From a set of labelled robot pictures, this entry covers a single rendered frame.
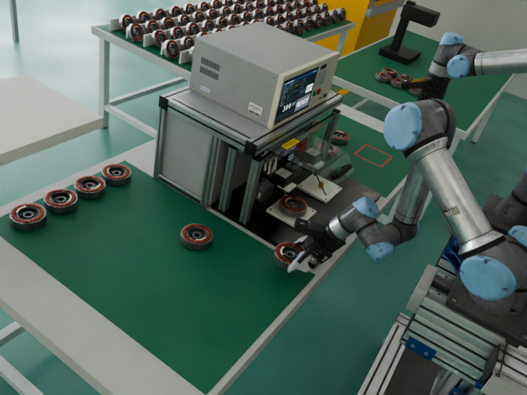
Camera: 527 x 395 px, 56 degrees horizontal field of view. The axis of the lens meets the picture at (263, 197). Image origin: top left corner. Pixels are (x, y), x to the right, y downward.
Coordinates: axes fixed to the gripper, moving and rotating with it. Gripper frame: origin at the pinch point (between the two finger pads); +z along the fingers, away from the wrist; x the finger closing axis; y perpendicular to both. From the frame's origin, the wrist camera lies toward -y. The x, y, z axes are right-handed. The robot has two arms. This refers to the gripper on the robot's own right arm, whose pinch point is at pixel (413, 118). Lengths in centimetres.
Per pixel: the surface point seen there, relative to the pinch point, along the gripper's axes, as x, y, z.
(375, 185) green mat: 8.0, -5.7, 40.2
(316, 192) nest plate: -24.0, -22.4, 37.0
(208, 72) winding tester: -49, -68, -6
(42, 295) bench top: -131, -61, 41
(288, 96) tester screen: -43, -37, -7
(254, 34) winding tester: -23, -66, -17
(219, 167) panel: -61, -50, 22
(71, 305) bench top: -128, -52, 41
